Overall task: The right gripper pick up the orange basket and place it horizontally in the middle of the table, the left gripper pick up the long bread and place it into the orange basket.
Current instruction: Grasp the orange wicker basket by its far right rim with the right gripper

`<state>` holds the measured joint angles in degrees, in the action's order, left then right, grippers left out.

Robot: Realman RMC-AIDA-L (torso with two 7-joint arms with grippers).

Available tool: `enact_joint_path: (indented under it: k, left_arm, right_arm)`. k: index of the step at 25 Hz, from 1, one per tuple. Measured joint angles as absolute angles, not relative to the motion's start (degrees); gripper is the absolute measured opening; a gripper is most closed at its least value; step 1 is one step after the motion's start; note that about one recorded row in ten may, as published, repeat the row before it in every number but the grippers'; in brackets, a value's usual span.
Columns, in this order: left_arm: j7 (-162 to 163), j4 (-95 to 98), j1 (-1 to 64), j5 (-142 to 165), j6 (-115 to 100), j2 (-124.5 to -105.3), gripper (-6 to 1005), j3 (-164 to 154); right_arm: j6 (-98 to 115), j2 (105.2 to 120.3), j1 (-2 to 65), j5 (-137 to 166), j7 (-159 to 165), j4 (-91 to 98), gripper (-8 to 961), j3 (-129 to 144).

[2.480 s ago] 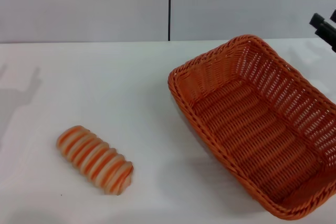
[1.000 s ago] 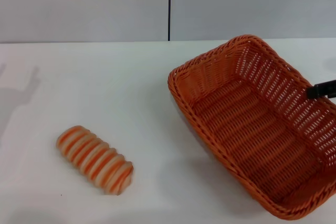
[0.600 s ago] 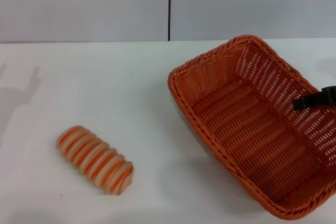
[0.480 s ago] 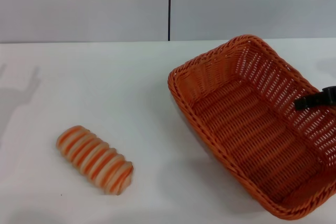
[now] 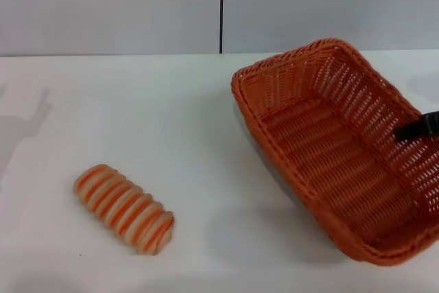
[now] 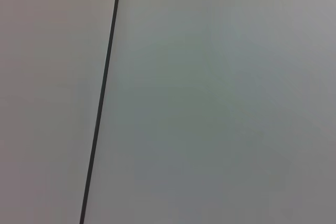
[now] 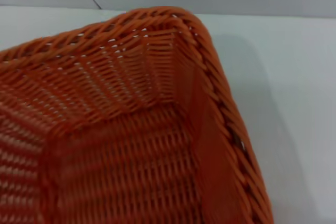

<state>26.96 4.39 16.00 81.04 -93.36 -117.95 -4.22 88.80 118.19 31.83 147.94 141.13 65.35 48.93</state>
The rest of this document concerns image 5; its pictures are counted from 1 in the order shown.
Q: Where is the orange woven plastic basket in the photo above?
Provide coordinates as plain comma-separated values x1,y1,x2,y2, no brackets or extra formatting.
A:
230,38,439,267

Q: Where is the orange striped ridged bread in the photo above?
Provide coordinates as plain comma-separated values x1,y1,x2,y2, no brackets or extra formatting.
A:
73,163,176,257

